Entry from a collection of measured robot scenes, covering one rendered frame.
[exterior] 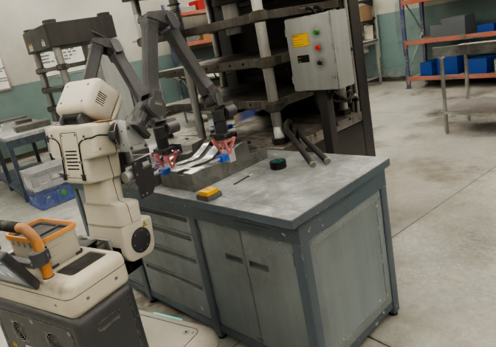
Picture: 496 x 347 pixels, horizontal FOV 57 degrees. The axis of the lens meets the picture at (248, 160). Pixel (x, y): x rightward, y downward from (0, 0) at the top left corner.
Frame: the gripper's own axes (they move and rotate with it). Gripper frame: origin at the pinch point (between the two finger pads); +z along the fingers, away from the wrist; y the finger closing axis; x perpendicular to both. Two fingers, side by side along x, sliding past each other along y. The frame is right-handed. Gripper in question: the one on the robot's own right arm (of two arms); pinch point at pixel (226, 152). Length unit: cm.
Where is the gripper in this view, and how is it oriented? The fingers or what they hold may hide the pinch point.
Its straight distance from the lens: 205.1
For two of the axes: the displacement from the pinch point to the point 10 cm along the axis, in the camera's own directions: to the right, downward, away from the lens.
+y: -7.0, -0.6, 7.1
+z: 1.9, 9.5, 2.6
